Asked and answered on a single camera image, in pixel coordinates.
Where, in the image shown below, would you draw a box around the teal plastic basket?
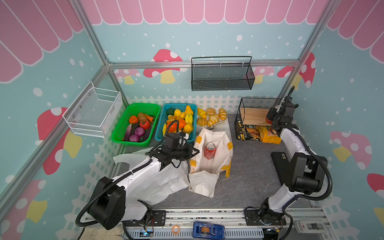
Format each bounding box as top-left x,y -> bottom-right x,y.
154,103 -> 198,143

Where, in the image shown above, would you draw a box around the dark striped snack bag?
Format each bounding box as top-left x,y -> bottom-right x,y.
237,120 -> 261,142

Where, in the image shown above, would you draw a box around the black mesh wall basket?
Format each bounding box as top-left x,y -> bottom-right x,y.
191,56 -> 256,92

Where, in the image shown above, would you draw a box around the blue device on rail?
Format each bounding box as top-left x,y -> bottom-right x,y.
193,222 -> 226,240

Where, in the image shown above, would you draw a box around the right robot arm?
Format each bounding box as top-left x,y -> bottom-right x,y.
244,87 -> 333,226

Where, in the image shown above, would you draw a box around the white tote bag yellow handles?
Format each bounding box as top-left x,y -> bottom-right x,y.
189,129 -> 234,198

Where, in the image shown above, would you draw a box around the orange bell pepper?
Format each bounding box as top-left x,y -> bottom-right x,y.
129,116 -> 139,125

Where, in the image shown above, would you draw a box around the green plastic basket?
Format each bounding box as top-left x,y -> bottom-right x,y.
112,103 -> 161,147

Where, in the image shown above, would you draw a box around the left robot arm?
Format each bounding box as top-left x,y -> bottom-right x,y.
75,120 -> 200,230

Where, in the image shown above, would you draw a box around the yellow pear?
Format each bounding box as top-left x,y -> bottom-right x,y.
185,105 -> 194,115

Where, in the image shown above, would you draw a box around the black flat box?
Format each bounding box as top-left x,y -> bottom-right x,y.
271,152 -> 290,185

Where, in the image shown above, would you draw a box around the red tomato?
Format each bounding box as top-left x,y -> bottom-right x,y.
140,120 -> 151,130

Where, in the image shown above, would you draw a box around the bread roll right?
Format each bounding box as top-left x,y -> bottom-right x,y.
219,108 -> 228,121

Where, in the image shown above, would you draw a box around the metal tongs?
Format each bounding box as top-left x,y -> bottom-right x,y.
207,122 -> 225,130

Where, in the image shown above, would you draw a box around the croissant bread centre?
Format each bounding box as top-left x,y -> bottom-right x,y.
207,114 -> 220,128

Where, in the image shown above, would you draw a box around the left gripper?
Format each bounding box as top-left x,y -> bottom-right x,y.
171,144 -> 200,161

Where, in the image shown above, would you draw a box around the purple eggplant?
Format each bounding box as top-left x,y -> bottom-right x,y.
123,124 -> 132,142

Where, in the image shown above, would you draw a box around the white wire wall basket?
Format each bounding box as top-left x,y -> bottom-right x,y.
63,82 -> 123,138

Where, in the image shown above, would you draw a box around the black wire shelf wooden board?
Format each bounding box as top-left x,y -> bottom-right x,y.
235,97 -> 298,144

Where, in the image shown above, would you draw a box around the bread roll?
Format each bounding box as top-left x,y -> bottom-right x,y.
197,108 -> 207,119
219,108 -> 228,121

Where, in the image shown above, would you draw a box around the purple onion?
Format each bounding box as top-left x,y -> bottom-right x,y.
134,127 -> 146,138

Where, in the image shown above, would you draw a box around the bread roll left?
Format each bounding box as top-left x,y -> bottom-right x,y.
197,108 -> 207,119

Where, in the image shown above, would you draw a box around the yellow snack package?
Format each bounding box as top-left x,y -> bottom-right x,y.
260,126 -> 282,144

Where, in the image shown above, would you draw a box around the orange fruit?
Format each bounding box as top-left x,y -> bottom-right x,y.
177,118 -> 187,131

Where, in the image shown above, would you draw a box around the white plastic grocery bag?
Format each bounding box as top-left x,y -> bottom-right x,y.
114,148 -> 190,206

